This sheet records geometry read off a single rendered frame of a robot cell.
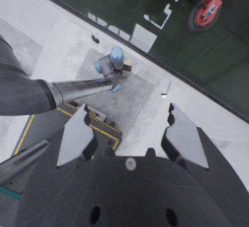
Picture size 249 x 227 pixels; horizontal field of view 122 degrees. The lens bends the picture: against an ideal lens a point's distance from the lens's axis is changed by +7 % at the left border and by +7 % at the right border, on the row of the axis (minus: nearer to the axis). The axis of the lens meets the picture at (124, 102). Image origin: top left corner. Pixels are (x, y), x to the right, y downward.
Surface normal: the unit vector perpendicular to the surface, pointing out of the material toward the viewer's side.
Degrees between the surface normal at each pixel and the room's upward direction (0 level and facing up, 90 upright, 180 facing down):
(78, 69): 0
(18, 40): 0
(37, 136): 0
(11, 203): 90
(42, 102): 60
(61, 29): 16
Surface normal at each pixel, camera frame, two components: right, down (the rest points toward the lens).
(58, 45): -0.15, 0.00
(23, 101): 0.78, 0.25
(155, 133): 0.18, 0.18
